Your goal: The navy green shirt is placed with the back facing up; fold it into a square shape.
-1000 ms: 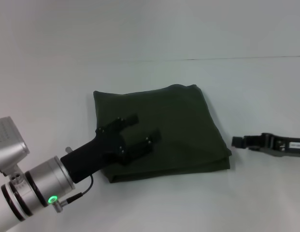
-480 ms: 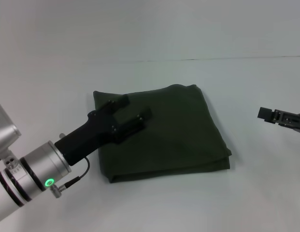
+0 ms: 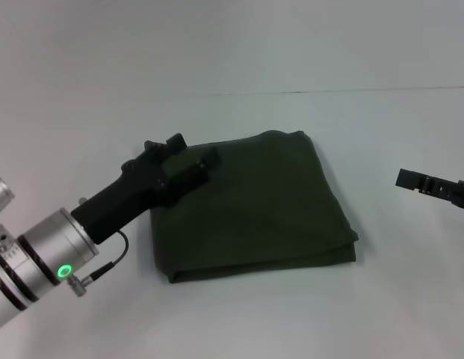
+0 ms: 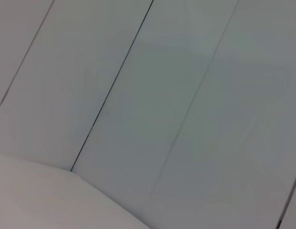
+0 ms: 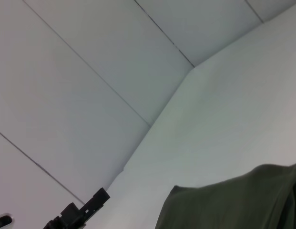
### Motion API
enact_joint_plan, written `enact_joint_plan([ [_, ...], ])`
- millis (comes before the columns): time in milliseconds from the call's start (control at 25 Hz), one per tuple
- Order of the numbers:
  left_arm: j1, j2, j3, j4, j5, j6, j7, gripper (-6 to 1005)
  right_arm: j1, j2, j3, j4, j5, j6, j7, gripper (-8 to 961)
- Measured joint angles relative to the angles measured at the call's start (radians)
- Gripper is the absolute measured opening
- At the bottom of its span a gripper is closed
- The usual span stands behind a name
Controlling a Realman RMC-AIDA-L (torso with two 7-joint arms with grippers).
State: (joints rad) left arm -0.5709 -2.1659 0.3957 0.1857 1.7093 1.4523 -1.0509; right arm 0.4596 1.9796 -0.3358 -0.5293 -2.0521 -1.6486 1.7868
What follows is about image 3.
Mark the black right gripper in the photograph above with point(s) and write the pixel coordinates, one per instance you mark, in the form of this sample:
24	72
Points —
463	194

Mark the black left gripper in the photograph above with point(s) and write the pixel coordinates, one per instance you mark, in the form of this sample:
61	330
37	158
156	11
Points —
123	198

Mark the dark green shirt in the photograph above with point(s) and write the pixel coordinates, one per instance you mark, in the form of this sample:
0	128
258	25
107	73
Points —
261	209

